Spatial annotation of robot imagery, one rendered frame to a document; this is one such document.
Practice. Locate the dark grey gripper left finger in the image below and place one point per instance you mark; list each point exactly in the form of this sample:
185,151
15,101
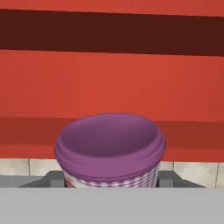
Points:
52,179

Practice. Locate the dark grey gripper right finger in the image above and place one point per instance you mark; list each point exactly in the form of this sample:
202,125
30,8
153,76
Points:
172,180

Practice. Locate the purple lidded jam jar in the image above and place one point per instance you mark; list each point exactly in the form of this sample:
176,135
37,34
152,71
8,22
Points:
109,145

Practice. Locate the red cabinet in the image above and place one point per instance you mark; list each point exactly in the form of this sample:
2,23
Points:
112,81

